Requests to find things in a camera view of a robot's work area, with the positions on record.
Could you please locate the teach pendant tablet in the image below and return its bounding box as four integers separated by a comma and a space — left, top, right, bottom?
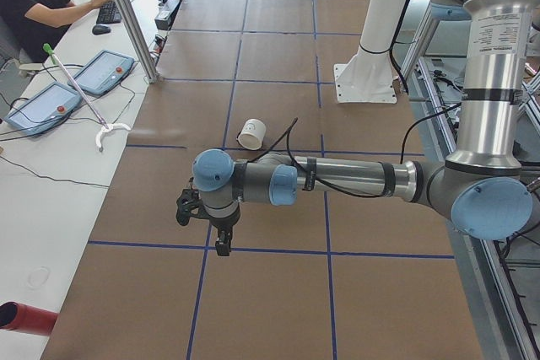
4, 82, 82, 136
73, 50, 135, 96

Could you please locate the aluminium side rail frame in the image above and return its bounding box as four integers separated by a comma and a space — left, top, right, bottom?
402, 0, 539, 359

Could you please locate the near teach pendant tablet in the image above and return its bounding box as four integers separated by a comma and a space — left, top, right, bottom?
4, 82, 82, 136

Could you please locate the reacher grabber stick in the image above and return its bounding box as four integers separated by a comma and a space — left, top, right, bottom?
43, 43, 131, 152

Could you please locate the white mug with black handle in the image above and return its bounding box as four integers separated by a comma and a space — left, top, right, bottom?
236, 118, 267, 151

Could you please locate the black keyboard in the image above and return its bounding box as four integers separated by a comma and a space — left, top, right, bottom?
96, 1, 122, 24

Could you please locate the far teach pendant tablet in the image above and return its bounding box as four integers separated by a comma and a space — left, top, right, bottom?
73, 50, 135, 96

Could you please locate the red cylinder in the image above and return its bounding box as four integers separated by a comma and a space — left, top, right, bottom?
1, 302, 58, 336

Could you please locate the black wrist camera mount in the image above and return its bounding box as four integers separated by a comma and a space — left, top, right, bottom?
175, 188, 209, 226

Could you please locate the black computer mouse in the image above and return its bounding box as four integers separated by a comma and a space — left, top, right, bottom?
92, 24, 111, 35

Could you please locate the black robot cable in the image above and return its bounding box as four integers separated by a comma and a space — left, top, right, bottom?
283, 117, 463, 199

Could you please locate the brown paper table cover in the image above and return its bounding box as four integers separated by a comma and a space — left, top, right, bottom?
43, 0, 482, 359

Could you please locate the person in black shirt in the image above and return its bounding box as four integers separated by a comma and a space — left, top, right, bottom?
1, 0, 111, 62

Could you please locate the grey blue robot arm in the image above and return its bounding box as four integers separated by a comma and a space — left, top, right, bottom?
176, 0, 539, 256

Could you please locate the aluminium frame post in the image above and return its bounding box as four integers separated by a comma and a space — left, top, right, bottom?
114, 0, 159, 83

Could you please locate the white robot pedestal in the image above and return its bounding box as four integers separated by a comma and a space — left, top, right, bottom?
334, 0, 407, 104

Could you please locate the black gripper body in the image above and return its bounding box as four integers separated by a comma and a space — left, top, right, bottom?
209, 212, 240, 234

